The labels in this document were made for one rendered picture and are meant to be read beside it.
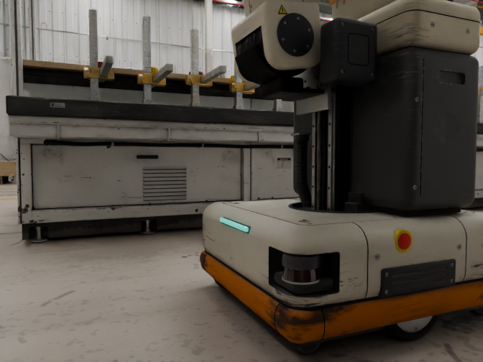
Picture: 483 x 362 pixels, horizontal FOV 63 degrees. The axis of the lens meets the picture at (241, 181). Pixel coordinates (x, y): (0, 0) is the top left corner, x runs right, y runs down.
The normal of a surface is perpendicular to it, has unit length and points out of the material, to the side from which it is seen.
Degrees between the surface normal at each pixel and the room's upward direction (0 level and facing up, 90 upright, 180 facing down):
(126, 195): 90
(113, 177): 89
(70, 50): 90
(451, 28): 90
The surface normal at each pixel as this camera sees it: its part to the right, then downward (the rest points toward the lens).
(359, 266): 0.40, 0.05
